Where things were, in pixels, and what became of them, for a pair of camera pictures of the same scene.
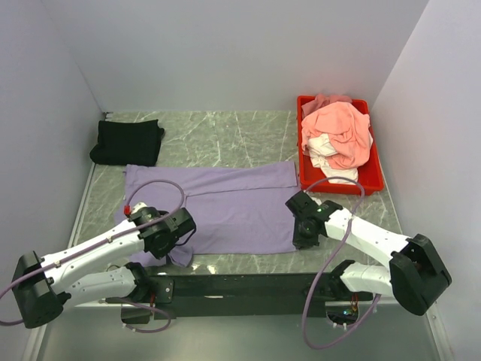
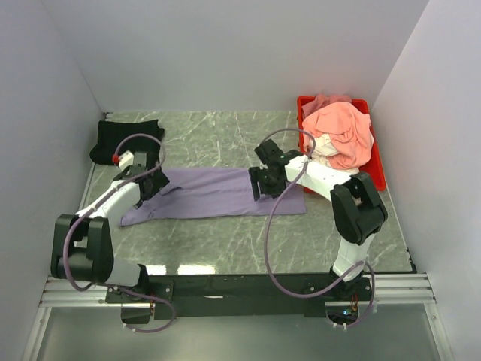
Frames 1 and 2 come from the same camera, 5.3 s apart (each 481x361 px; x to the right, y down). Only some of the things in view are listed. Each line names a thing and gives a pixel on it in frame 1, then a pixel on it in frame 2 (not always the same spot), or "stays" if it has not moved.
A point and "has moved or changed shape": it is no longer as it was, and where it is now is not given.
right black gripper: (300, 241) → (256, 174)
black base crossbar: (247, 295) stays
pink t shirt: (347, 123) stays
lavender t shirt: (240, 207) has moved or changed shape
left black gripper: (158, 254) → (159, 180)
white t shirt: (321, 147) stays
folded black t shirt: (127, 143) stays
